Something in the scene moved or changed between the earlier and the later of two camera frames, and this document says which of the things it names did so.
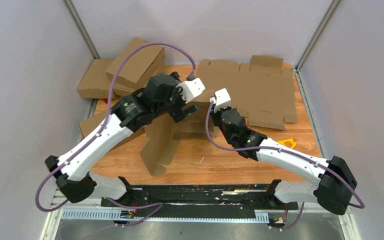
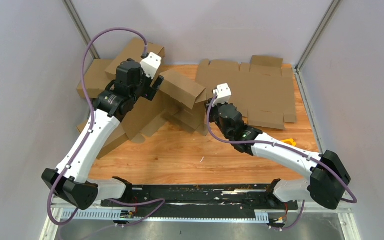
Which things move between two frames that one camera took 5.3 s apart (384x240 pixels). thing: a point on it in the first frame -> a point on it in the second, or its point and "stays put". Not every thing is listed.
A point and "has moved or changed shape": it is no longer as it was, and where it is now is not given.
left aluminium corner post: x=68 y=5 stays put
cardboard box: x=162 y=136 has moved or changed shape
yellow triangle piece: x=291 y=140 stays put
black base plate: x=198 y=201 stays put
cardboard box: x=96 y=82 stays put
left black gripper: x=178 y=113 -> x=150 y=91
